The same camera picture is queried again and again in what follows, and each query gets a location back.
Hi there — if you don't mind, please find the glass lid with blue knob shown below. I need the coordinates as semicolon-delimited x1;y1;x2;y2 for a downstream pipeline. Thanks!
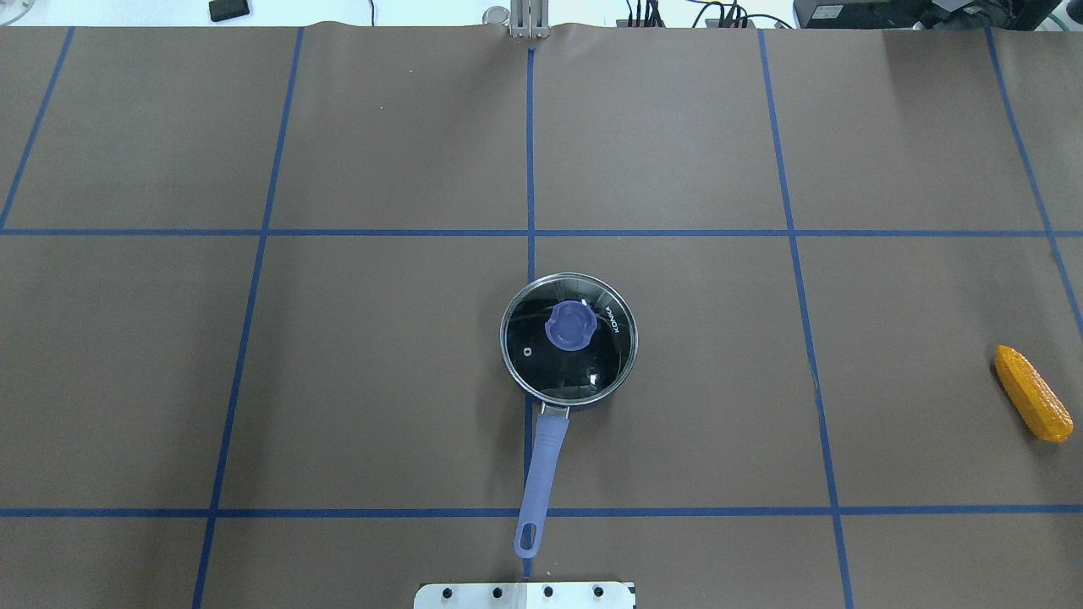
498;272;640;411

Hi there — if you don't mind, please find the yellow corn cob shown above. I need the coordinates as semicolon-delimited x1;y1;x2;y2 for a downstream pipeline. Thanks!
993;344;1075;443

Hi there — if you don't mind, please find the small black box device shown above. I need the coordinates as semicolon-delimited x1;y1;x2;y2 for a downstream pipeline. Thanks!
208;0;250;23

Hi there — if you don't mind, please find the blue saucepan with long handle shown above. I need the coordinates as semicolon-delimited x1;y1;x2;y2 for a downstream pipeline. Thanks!
499;272;639;560

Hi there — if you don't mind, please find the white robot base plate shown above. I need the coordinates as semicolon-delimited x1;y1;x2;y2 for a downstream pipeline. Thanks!
413;581;637;608

